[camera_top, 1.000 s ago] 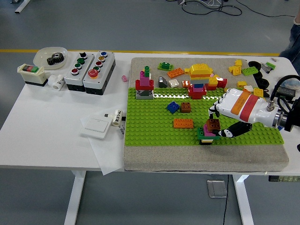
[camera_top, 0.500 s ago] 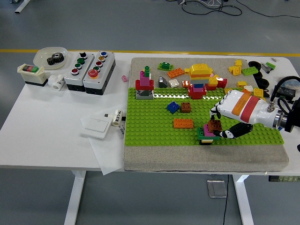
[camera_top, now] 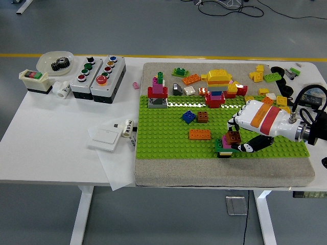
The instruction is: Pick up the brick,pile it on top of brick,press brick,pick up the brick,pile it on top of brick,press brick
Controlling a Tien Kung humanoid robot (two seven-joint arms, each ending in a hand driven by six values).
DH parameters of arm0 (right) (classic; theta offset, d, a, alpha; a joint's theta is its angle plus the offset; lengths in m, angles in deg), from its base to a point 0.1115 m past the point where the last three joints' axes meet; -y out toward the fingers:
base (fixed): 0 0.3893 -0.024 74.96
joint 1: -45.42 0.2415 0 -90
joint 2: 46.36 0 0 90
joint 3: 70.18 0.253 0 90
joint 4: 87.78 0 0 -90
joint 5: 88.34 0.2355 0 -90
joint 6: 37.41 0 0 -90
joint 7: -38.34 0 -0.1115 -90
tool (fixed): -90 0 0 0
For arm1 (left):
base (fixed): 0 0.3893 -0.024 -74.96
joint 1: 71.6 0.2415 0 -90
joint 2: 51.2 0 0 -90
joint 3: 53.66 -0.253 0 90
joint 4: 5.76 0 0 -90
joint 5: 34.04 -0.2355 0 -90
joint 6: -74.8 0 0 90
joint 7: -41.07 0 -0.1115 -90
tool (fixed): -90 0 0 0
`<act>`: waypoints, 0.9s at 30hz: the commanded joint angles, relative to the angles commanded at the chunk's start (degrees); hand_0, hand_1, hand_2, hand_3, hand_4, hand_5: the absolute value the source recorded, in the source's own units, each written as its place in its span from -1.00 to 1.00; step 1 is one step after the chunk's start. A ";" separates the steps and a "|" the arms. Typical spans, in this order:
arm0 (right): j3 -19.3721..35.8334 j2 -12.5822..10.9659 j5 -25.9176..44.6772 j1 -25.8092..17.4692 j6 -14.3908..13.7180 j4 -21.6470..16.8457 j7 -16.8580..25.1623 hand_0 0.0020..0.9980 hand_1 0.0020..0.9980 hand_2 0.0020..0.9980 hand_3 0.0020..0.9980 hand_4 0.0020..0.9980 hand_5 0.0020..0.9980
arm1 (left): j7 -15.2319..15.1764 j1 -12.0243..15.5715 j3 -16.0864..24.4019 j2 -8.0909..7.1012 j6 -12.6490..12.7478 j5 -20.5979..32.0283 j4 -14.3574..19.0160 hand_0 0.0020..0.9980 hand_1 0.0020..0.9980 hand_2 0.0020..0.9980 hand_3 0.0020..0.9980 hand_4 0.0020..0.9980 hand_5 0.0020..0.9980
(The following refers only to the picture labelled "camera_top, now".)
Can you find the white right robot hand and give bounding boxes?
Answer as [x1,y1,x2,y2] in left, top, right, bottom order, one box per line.
[226,100,303,154]

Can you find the brown square brick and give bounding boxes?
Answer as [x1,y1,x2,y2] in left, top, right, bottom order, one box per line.
[225,130,242,144]
[197,111,209,125]

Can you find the orange long brick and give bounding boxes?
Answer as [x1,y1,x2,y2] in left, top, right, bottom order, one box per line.
[189,129,213,141]
[181,73,202,86]

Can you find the red brick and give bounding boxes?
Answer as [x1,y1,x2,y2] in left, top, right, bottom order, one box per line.
[147,86,169,100]
[224,85,249,100]
[204,92,226,109]

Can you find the lime green brick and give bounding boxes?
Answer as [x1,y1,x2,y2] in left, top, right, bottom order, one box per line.
[263,72,283,83]
[171,67,188,78]

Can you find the pink square brick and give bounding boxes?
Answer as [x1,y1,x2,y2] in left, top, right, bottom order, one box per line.
[221,135,232,150]

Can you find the dark green brick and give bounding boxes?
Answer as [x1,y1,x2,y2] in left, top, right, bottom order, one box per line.
[214,139,241,153]

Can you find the orange flat brick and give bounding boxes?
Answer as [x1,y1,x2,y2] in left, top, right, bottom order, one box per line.
[207,80,230,87]

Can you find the yellow domed brick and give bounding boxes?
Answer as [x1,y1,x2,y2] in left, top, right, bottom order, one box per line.
[206,69,233,81]

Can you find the blue square brick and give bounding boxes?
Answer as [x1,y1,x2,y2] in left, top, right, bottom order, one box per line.
[181,110,197,125]

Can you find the pink tall brick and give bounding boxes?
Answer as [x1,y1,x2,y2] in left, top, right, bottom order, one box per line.
[152,77,165,95]

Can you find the grey arch brick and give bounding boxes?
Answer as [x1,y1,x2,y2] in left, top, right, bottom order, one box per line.
[148,97,169,110]

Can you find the black display module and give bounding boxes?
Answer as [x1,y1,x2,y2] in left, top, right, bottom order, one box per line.
[298,92,324,107]

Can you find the grey and green small tool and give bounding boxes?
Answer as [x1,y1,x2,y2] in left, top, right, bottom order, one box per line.
[284,66,301,80]

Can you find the plastic bag with blue part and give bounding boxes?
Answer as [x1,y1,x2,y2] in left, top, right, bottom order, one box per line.
[302,82,327,94]

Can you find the table control panel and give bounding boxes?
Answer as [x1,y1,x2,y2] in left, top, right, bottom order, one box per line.
[292,191,327,199]

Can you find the metal floor plate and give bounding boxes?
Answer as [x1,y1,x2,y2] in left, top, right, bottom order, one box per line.
[225,195,248,216]

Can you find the green studded baseplate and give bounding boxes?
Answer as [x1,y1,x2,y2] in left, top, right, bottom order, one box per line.
[135,94,311,159]

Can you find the grey-brown mat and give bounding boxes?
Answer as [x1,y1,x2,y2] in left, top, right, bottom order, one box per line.
[134,62,315,188]

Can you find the white table leg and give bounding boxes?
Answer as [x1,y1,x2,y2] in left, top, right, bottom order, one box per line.
[69,185,94,245]
[253,189,278,245]

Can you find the white labelled tube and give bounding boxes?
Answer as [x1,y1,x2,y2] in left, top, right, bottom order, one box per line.
[122,118,135,139]

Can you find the white paper sheet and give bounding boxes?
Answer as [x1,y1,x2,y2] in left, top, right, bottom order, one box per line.
[86,121,136,191]

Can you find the grey five-button box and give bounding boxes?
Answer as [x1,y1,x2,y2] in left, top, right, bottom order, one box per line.
[90,55,127,105]

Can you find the grey four-button box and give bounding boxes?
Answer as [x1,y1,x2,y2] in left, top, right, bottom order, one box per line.
[69,56,103,101]

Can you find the white pipe fitting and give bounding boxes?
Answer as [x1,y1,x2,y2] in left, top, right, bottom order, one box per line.
[52,81,72,99]

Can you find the black metal gear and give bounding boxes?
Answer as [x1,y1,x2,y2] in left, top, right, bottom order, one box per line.
[51,57,71,72]

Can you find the white plastic bowl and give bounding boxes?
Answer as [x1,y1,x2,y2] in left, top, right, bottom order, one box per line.
[36,51,76,77]

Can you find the grey furniture foot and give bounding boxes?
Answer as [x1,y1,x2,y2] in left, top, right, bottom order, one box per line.
[15,0,34,15]

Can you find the looped black floor cable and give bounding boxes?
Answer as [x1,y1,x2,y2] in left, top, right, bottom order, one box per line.
[198,0,265,18]

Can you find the black hanging cable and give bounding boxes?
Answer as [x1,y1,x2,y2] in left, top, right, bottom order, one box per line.
[241,190,250,245]

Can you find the white floor cable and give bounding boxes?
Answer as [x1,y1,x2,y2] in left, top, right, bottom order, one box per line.
[224,0,244,9]

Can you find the white wall switch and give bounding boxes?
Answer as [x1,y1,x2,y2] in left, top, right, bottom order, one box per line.
[87,121,124,153]

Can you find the cream switch box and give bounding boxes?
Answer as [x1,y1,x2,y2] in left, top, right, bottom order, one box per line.
[18,69,53,95]

